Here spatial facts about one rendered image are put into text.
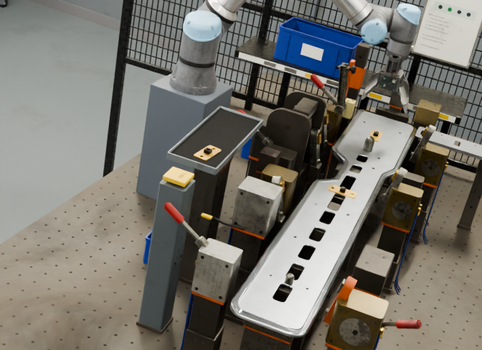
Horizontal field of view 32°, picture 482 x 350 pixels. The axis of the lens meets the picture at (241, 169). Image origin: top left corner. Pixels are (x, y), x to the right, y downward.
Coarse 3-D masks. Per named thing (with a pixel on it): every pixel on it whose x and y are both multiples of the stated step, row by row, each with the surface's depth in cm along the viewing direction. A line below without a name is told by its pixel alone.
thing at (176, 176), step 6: (174, 168) 210; (168, 174) 206; (174, 174) 207; (180, 174) 207; (186, 174) 208; (192, 174) 208; (168, 180) 205; (174, 180) 205; (180, 180) 205; (186, 180) 205
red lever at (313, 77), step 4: (312, 76) 287; (316, 76) 288; (312, 80) 288; (316, 80) 287; (320, 80) 288; (316, 84) 287; (320, 84) 287; (320, 88) 288; (324, 88) 287; (324, 92) 288; (328, 92) 288; (328, 96) 288; (332, 96) 288; (332, 100) 288; (336, 100) 288; (336, 104) 288
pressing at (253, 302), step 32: (352, 128) 290; (384, 128) 295; (352, 160) 269; (384, 160) 273; (320, 192) 246; (288, 224) 226; (320, 224) 230; (352, 224) 233; (288, 256) 213; (320, 256) 216; (256, 288) 199; (320, 288) 203; (256, 320) 189; (288, 320) 190
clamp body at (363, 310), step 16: (336, 304) 189; (352, 304) 190; (368, 304) 191; (384, 304) 192; (336, 320) 191; (352, 320) 189; (368, 320) 188; (336, 336) 192; (352, 336) 191; (368, 336) 189
